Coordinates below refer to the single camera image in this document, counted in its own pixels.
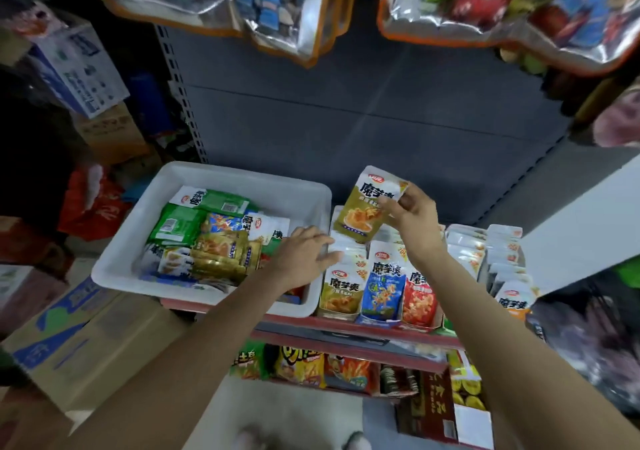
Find pile of snack packets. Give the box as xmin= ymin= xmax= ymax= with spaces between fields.
xmin=138 ymin=187 xmax=293 ymax=291

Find yellow snack packets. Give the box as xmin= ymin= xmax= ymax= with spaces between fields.
xmin=450 ymin=355 xmax=491 ymax=411

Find white blue carton box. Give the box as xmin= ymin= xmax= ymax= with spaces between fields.
xmin=0 ymin=5 xmax=131 ymax=119

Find row of orange chip bags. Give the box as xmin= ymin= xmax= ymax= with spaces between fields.
xmin=232 ymin=339 xmax=421 ymax=398

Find blue display box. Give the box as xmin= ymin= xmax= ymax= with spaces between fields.
xmin=357 ymin=229 xmax=411 ymax=328

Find person's left hand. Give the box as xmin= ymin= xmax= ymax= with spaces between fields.
xmin=268 ymin=227 xmax=336 ymax=291

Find pale printed carton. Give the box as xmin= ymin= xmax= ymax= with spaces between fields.
xmin=0 ymin=265 xmax=69 ymax=336

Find person's left shoe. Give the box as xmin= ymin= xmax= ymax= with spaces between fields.
xmin=235 ymin=427 xmax=269 ymax=450

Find green display box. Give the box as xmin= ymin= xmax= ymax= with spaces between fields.
xmin=440 ymin=225 xmax=493 ymax=336

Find white plastic bin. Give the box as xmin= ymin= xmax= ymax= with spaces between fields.
xmin=92 ymin=161 xmax=333 ymax=318

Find person's left forearm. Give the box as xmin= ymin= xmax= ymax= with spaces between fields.
xmin=60 ymin=269 xmax=301 ymax=450

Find orange trimmed colourful candy bag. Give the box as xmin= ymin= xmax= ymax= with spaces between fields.
xmin=378 ymin=0 xmax=640 ymax=76

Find blue print cardboard carton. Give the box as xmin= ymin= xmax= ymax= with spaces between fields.
xmin=0 ymin=279 xmax=191 ymax=413

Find red display box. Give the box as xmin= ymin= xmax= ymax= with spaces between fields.
xmin=400 ymin=255 xmax=443 ymax=333

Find black plastic wrapped bundle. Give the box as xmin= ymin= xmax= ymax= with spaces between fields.
xmin=530 ymin=275 xmax=640 ymax=416

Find hanging yellow green snack bags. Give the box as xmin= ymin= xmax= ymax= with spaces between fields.
xmin=498 ymin=39 xmax=640 ymax=146

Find red plastic bag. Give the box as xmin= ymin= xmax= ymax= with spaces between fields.
xmin=58 ymin=163 xmax=131 ymax=243

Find hanging pink candy bag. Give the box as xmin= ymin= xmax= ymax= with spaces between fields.
xmin=592 ymin=89 xmax=640 ymax=149

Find plain brown cardboard carton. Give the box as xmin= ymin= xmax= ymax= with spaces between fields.
xmin=72 ymin=103 xmax=151 ymax=166

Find gold display box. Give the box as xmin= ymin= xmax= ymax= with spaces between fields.
xmin=316 ymin=205 xmax=373 ymax=323

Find person's right forearm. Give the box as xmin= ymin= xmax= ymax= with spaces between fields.
xmin=420 ymin=249 xmax=640 ymax=450

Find person's right hand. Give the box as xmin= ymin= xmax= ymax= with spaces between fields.
xmin=385 ymin=185 xmax=446 ymax=264

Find dark red white-label carton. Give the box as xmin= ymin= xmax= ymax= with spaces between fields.
xmin=395 ymin=365 xmax=494 ymax=448

